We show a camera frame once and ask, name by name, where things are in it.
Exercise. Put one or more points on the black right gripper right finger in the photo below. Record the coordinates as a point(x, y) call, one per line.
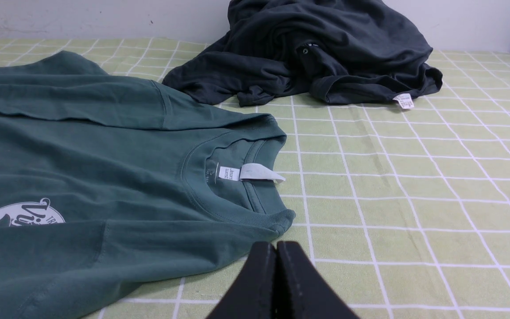
point(301, 292)

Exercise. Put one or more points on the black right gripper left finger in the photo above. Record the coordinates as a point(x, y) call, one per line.
point(251, 294)

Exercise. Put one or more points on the green long-sleeve top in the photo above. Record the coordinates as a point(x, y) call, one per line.
point(108, 182)

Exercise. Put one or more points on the green checkered tablecloth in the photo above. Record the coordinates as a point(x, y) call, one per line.
point(406, 213)

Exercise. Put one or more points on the dark grey crumpled garment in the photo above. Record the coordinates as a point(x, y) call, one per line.
point(339, 51)

